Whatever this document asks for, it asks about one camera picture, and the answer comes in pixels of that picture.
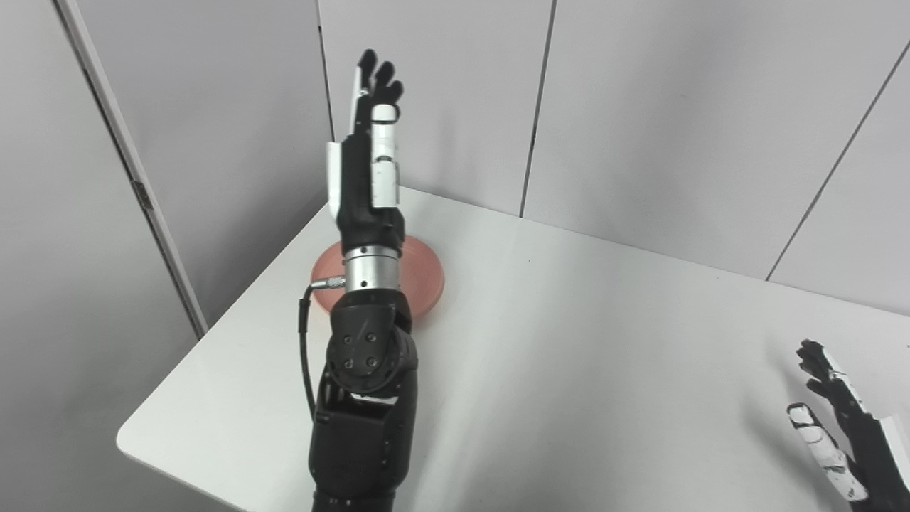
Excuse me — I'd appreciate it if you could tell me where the pink round plate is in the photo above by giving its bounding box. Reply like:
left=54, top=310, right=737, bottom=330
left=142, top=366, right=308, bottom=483
left=311, top=235, right=446, bottom=321

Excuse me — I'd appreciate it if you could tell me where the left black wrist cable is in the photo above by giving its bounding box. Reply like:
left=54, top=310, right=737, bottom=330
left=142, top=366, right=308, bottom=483
left=299, top=277, right=347, bottom=420

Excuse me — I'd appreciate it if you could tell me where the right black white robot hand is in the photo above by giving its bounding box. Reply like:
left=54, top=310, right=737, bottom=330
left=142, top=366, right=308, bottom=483
left=787, top=339, right=910, bottom=512

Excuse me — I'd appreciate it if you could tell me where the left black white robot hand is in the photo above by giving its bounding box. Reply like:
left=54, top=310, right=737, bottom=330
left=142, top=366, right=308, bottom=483
left=326, top=48, right=406, bottom=255

